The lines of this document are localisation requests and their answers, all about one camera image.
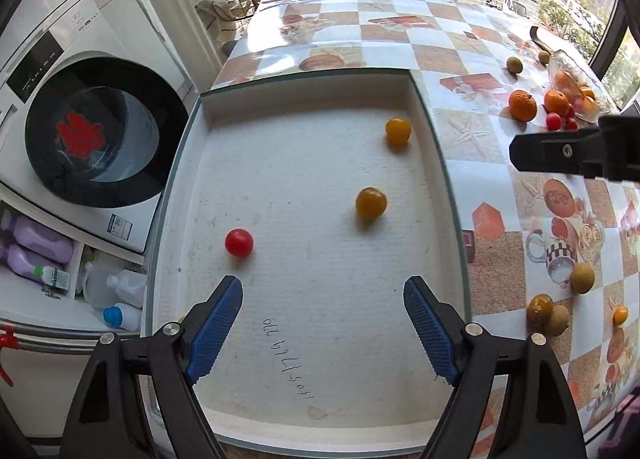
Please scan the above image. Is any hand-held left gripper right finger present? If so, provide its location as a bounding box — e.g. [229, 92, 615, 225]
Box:
[403, 275, 588, 459]

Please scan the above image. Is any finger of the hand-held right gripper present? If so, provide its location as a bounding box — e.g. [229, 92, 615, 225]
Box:
[509, 114, 640, 182]

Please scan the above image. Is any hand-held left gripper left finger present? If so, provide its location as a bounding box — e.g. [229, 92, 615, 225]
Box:
[59, 275, 244, 459]

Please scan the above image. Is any white shallow tray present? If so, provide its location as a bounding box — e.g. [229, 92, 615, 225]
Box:
[145, 66, 473, 455]

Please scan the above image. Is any orange tangerine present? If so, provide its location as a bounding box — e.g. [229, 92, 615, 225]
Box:
[509, 90, 538, 121]
[543, 89, 571, 116]

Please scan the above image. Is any patterned checkered tablecloth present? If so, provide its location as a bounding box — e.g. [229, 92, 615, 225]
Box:
[210, 0, 640, 459]

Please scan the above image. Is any clear glass dish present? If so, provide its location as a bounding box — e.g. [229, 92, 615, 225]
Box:
[547, 49, 619, 123]

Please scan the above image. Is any white bottle blue cap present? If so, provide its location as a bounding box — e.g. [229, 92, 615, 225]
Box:
[103, 303, 144, 332]

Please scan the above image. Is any clear plastic jug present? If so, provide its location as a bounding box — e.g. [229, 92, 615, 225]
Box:
[81, 261, 147, 311]

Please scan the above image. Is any dark yellow cherry tomato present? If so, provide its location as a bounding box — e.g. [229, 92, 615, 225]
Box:
[527, 293, 554, 325]

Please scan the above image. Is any brown kiwi near edge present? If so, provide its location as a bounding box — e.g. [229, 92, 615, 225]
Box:
[544, 305, 570, 338]

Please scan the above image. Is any brown kiwi near mug print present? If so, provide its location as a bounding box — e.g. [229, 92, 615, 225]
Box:
[570, 262, 596, 295]

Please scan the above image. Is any white bottle green label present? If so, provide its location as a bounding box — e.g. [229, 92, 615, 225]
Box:
[32, 265, 72, 292]

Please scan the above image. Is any purple detergent bottle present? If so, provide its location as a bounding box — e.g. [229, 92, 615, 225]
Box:
[0, 243, 51, 285]
[12, 216, 75, 265]

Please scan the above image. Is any red plastic clip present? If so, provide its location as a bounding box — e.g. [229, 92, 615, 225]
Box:
[0, 324, 17, 388]

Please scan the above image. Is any white washing machine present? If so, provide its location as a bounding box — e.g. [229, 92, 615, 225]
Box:
[0, 0, 201, 255]

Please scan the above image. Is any wire rack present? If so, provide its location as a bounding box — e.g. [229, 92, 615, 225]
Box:
[194, 0, 262, 42]

